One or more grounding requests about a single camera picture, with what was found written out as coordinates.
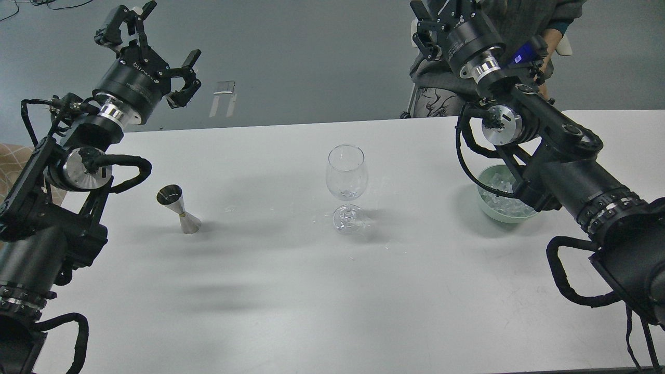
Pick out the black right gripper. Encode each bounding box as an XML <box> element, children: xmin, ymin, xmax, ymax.
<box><xmin>409</xmin><ymin>1</ymin><xmax>506</xmax><ymax>78</ymax></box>

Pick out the silver floor plate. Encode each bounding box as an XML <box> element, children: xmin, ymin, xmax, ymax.
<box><xmin>213</xmin><ymin>81</ymin><xmax>235</xmax><ymax>96</ymax></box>

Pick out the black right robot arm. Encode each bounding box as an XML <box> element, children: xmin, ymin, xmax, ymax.
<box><xmin>409</xmin><ymin>1</ymin><xmax>663</xmax><ymax>373</ymax></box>

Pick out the steel double jigger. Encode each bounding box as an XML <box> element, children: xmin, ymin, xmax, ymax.
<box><xmin>156</xmin><ymin>184</ymin><xmax>202</xmax><ymax>234</ymax></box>

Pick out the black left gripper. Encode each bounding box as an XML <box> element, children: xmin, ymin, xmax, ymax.
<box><xmin>93</xmin><ymin>2</ymin><xmax>202</xmax><ymax>125</ymax></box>

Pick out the green bowl of ice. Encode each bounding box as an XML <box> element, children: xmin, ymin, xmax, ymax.
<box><xmin>476</xmin><ymin>164</ymin><xmax>538</xmax><ymax>223</ymax></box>

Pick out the black cable on floor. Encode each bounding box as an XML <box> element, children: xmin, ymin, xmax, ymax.
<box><xmin>0</xmin><ymin>0</ymin><xmax>94</xmax><ymax>21</ymax></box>

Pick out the beige checked chair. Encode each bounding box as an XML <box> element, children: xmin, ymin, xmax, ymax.
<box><xmin>1</xmin><ymin>143</ymin><xmax>34</xmax><ymax>203</ymax></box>

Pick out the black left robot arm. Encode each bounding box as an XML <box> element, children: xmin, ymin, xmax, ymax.
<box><xmin>1</xmin><ymin>1</ymin><xmax>201</xmax><ymax>373</ymax></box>

